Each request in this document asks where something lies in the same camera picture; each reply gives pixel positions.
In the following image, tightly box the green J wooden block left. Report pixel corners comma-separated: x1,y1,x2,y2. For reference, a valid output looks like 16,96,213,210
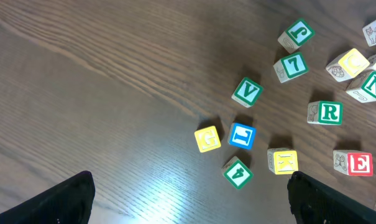
278,18,315,54

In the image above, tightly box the yellow G wooden block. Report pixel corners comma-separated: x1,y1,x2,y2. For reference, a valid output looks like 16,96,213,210
194,126,221,153

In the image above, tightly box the green N wooden block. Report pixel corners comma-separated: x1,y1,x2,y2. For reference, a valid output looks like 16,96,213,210
346,71,376,103

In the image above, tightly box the yellow C wooden block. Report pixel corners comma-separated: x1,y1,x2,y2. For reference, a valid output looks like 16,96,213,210
326,48,370,82

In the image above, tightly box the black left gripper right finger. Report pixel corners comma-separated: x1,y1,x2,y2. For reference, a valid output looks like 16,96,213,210
287,171,376,224

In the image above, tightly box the red E wooden block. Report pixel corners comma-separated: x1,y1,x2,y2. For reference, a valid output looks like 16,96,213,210
333,150,374,177

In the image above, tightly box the green V wooden block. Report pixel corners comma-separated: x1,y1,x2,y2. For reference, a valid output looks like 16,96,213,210
231,77,263,108

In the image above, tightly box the green 7 wooden block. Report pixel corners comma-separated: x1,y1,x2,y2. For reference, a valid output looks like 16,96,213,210
273,52,309,83

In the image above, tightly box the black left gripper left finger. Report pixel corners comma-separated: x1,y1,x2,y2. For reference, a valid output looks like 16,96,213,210
0,170,95,224

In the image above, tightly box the green R wooden block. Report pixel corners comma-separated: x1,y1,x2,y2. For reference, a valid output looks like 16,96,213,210
307,101,343,126

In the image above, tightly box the green 4 wooden block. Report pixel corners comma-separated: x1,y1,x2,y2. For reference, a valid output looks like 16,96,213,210
222,156,254,189

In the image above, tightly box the yellow K wooden block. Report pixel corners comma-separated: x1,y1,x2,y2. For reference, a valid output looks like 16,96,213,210
267,147,299,175

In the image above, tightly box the blue L wooden block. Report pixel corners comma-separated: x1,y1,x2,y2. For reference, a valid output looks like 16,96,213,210
227,123,257,150

